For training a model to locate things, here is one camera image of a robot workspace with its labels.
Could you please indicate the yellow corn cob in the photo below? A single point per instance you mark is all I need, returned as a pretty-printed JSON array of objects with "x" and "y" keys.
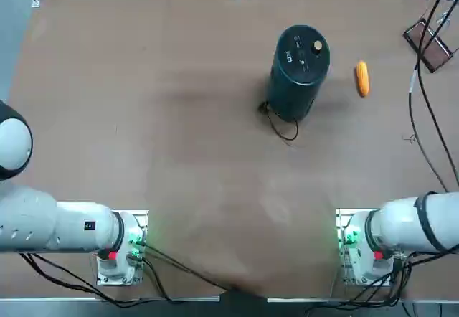
[{"x": 362, "y": 78}]

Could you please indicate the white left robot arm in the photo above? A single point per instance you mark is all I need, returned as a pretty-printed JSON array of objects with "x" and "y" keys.
[{"x": 79, "y": 227}]

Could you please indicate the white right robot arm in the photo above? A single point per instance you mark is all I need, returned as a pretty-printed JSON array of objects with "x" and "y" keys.
[{"x": 398, "y": 223}]

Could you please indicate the wooden tray with black rim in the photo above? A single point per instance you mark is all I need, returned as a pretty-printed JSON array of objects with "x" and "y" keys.
[{"x": 434, "y": 53}]

